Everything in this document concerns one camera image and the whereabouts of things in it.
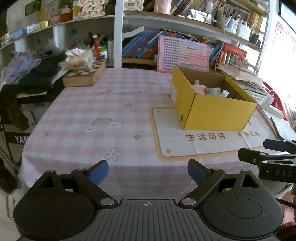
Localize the white shelf unit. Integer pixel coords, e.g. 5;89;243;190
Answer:
1;6;264;69

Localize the white power strip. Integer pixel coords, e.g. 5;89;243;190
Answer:
260;102;283;119

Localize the grey tape roll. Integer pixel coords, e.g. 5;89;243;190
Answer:
206;87;221;96

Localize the row of blue books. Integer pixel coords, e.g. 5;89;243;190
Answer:
121;29;176;59

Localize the white tube bottle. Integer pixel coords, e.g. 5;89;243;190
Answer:
219;89;229;98

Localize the red box of books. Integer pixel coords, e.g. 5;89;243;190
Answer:
217;43;247;64

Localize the pile of clothes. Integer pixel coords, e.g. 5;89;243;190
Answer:
1;44;67;98

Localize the stack of papers and books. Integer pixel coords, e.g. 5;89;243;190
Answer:
217;63;267;98

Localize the pink checkered tablecloth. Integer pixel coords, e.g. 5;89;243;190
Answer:
20;69;275;199

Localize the yellow cardboard box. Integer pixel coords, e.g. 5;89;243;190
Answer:
171;66;257;131

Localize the pink plush pig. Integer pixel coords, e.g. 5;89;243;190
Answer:
192;80;208;94

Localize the wooden chess board box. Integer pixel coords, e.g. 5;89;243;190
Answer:
62;59;106;87

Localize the pink keyboard learning tablet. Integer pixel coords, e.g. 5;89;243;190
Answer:
157;36;210;73

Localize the green white jar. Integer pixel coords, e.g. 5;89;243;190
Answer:
99;46;108;59

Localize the red figurine pen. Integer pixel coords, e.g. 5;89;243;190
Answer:
93;35;100;60

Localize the white charger plug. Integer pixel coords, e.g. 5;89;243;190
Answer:
265;92;274;106

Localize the tissue pack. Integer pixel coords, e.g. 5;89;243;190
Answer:
65;48;94;70

